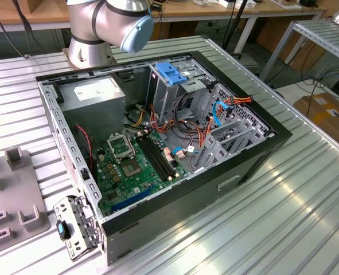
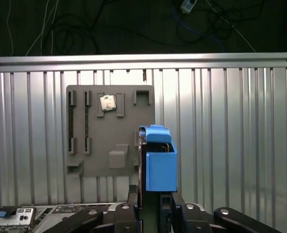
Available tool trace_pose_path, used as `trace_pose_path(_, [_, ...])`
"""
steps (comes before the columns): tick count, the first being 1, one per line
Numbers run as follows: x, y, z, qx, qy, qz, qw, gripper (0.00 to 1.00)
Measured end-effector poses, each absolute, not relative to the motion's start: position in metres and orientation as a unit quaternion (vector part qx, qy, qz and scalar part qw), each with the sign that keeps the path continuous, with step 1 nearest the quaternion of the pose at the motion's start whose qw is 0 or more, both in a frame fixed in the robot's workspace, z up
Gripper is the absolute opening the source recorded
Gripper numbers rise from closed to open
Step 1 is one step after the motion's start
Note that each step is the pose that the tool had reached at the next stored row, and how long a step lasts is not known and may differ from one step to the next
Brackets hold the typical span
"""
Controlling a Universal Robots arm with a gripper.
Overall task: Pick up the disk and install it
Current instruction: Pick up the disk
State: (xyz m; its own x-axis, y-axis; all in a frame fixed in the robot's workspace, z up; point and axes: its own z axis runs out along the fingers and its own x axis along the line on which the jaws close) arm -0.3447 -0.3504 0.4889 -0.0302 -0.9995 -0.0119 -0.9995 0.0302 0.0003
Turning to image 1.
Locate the blue expansion slot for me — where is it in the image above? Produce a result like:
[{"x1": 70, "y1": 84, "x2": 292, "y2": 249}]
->
[{"x1": 110, "y1": 184, "x2": 155, "y2": 213}]

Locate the blue SATA wire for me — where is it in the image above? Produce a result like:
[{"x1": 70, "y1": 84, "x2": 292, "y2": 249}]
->
[{"x1": 211, "y1": 100, "x2": 233, "y2": 127}]

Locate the black PC case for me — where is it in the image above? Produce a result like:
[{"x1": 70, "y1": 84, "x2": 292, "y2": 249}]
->
[{"x1": 36, "y1": 50, "x2": 293, "y2": 266}]

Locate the green motherboard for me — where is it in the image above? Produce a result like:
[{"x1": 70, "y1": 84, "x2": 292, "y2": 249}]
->
[{"x1": 93, "y1": 128, "x2": 192, "y2": 217}]

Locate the CPU socket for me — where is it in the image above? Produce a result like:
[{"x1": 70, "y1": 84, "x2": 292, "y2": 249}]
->
[{"x1": 120, "y1": 159, "x2": 143, "y2": 178}]

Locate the red black fan wire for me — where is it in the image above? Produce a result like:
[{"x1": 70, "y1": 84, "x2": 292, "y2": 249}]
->
[{"x1": 74, "y1": 123, "x2": 98, "y2": 172}]

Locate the red orange wire bundle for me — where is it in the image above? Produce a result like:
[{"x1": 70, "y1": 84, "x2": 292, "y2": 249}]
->
[{"x1": 149, "y1": 103, "x2": 215, "y2": 152}]

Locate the grey parts rack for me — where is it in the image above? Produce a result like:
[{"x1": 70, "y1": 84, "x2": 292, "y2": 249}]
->
[{"x1": 0, "y1": 146, "x2": 52, "y2": 250}]

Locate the brown square base plate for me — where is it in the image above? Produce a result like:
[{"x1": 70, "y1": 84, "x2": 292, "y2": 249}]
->
[{"x1": 62, "y1": 48, "x2": 116, "y2": 70}]

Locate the metal socket cover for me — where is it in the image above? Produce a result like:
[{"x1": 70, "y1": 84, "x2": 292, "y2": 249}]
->
[{"x1": 106, "y1": 133, "x2": 135, "y2": 163}]

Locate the grey metal drive cage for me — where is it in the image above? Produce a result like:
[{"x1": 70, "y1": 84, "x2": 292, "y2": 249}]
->
[{"x1": 146, "y1": 61, "x2": 216, "y2": 123}]

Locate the blue plastic disk carrier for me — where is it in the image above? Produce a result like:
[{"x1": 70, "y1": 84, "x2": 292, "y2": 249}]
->
[{"x1": 154, "y1": 62, "x2": 189, "y2": 86}]

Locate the black blue latch clip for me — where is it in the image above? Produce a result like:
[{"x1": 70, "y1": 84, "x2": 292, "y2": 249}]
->
[{"x1": 56, "y1": 220, "x2": 71, "y2": 241}]

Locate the wooden desk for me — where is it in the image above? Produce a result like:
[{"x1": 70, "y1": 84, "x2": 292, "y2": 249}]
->
[{"x1": 0, "y1": 0, "x2": 329, "y2": 34}]

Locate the grey metal disk bay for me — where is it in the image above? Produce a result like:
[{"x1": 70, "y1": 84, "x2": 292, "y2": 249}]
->
[{"x1": 193, "y1": 82, "x2": 276, "y2": 174}]

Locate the black tripod stand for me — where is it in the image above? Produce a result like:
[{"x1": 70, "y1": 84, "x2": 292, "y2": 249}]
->
[{"x1": 222, "y1": 0, "x2": 249, "y2": 60}]

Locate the flat cardboard box with label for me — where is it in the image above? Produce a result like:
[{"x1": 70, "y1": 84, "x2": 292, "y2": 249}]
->
[{"x1": 292, "y1": 91, "x2": 339, "y2": 144}]

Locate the black RAM slot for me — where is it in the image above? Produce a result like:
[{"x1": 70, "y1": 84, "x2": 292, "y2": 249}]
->
[
  {"x1": 143, "y1": 133, "x2": 178, "y2": 178},
  {"x1": 136, "y1": 136, "x2": 172, "y2": 182}
]

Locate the yellow black power wire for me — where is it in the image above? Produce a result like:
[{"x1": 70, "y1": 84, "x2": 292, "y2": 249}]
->
[{"x1": 133, "y1": 108, "x2": 146, "y2": 129}]

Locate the black cable with connector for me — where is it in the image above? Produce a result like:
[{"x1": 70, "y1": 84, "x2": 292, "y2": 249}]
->
[{"x1": 0, "y1": 0, "x2": 34, "y2": 60}]

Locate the grey metal slot bracket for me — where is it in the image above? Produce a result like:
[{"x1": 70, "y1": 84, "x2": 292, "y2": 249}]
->
[{"x1": 53, "y1": 194, "x2": 106, "y2": 261}]

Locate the red yellow power wire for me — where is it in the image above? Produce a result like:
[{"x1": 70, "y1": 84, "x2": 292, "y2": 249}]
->
[{"x1": 225, "y1": 96, "x2": 254, "y2": 114}]

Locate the light blue data wire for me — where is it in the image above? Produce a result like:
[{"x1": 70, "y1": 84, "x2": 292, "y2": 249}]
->
[{"x1": 169, "y1": 146, "x2": 198, "y2": 160}]

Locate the grey power supply unit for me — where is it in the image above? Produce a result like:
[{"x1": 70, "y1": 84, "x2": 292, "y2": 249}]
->
[{"x1": 59, "y1": 76, "x2": 127, "y2": 141}]

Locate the metal slat side table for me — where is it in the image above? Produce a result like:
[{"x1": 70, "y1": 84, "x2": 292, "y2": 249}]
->
[{"x1": 259, "y1": 19, "x2": 339, "y2": 84}]

